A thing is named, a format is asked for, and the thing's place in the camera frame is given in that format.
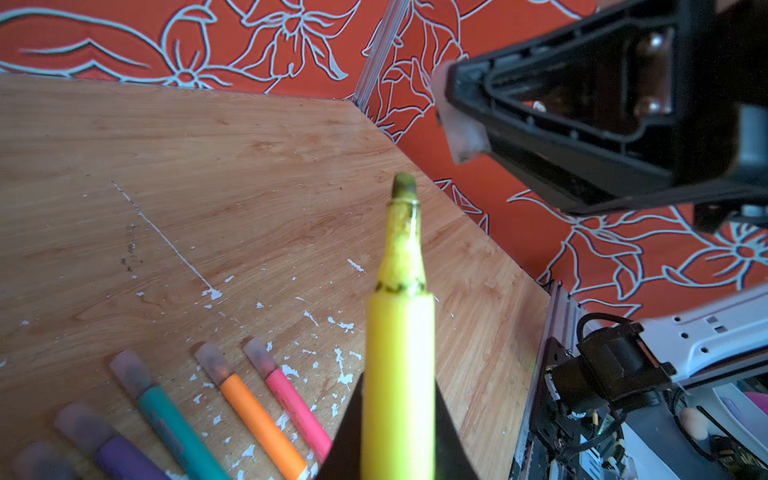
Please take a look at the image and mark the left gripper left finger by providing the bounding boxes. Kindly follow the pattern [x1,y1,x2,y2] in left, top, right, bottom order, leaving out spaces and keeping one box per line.
[315,374,364,480]

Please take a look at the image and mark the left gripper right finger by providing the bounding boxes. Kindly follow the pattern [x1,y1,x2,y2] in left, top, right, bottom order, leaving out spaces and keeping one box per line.
[435,384,478,480]

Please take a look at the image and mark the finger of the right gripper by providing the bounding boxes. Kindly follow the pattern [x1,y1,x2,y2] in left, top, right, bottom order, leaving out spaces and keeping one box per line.
[447,1,767,234]

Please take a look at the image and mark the pink marker pen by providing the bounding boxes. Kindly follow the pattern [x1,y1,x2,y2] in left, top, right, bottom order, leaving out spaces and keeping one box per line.
[265,370,332,464]

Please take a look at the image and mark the yellow marker pen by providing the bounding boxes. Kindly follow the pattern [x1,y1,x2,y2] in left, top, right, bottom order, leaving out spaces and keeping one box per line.
[360,173,436,479]

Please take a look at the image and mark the orange marker pen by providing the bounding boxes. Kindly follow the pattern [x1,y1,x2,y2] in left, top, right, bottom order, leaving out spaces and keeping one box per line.
[219,374,310,480]

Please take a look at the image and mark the green marker pen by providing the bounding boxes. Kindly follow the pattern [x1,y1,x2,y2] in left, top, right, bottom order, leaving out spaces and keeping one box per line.
[137,386,229,479]

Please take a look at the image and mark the purple marker pen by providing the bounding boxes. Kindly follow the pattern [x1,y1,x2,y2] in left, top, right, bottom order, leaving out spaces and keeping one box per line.
[93,435,169,480]

